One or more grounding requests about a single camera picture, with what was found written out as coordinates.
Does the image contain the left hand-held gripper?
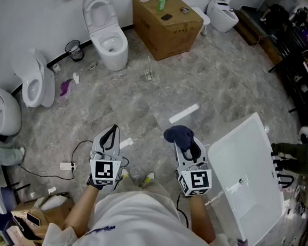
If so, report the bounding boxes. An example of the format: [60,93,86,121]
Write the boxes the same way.
[87,123,127,188]

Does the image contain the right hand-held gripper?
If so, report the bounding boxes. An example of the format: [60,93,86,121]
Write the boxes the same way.
[169,137,216,199]

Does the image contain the dark blue cloth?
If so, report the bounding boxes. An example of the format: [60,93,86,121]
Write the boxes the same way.
[162,123,196,154]

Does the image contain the pale green floor brush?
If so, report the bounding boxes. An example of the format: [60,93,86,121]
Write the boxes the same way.
[143,56,156,82]

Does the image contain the person's right forearm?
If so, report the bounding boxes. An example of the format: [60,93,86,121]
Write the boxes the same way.
[185,195,220,245]

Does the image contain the person's left forearm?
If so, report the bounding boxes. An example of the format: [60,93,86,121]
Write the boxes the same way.
[62,181,101,240]

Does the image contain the white toilet with slanted tank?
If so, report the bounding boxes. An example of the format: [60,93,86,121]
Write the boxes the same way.
[8,46,60,110]

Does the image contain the white toilet with raised lid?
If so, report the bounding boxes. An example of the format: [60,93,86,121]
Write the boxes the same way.
[77,0,133,72]

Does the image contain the white smart toilet black trim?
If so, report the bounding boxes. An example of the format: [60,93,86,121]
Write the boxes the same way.
[204,0,241,34]

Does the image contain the white floor strip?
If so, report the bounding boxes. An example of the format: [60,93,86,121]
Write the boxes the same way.
[118,137,135,150]
[169,101,201,126]

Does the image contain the person's left shoe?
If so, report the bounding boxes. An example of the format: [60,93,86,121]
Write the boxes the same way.
[119,167,131,180]

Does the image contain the person's shoe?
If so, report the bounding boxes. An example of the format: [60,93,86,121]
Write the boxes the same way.
[140,170,156,189]
[119,167,131,180]

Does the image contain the white power strip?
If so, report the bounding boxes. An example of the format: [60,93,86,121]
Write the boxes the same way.
[59,161,76,172]

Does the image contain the person's beige trousers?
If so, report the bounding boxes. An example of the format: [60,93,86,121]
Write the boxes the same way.
[112,174,171,201]

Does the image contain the person's right shoe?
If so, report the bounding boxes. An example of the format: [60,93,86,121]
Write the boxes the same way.
[140,170,156,189]

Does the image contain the white rectangular basin panel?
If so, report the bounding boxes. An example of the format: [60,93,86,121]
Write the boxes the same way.
[200,108,292,246]

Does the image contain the purple cloth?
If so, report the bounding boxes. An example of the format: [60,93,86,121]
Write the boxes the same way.
[59,78,73,98]

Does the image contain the black faucet set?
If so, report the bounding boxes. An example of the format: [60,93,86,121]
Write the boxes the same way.
[268,150,297,191]

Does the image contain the person's white shirt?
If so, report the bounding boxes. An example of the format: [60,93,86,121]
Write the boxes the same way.
[41,184,244,246]

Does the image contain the open brown cardboard carton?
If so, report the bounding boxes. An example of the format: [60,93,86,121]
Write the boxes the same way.
[7,189,76,246]

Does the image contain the black mesh waste bin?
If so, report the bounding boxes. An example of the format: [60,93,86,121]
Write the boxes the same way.
[64,39,86,63]

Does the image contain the phone with pale case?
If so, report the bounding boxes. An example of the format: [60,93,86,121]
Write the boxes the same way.
[26,212,42,227]

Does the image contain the dark blue bag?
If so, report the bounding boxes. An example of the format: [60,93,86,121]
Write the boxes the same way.
[0,186,20,233]

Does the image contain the large brown cardboard box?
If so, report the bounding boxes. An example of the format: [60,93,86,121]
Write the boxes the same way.
[127,0,206,65]

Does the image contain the brown wooden step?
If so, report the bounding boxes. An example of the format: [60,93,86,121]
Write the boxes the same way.
[230,5,288,65]

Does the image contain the green plastic bottle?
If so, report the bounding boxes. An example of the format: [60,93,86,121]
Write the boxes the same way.
[156,0,169,13]

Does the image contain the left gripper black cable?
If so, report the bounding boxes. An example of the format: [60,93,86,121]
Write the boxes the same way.
[112,156,130,192]

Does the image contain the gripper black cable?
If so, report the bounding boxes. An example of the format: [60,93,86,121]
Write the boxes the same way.
[112,156,130,192]
[174,193,193,229]

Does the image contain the black plug cable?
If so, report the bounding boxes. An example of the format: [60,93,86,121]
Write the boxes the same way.
[71,139,94,168]

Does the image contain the black wrist strap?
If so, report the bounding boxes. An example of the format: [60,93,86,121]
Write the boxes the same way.
[85,174,105,191]

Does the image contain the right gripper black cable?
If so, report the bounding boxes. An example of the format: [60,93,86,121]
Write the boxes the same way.
[174,193,193,229]

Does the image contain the thin white cable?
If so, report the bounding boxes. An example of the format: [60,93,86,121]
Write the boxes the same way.
[202,30,261,58]

